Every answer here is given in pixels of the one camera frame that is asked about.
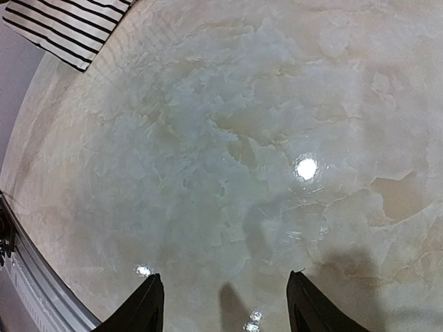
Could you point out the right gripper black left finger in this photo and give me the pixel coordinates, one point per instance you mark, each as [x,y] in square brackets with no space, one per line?
[142,311]

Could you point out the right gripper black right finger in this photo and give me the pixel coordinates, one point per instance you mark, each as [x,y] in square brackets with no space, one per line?
[310,310]

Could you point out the black white striped tank top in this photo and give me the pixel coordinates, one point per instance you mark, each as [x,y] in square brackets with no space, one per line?
[73,31]

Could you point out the aluminium front rail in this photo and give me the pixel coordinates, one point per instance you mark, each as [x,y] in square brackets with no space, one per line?
[48,301]

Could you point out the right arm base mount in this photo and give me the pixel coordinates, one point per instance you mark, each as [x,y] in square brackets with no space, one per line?
[7,235]

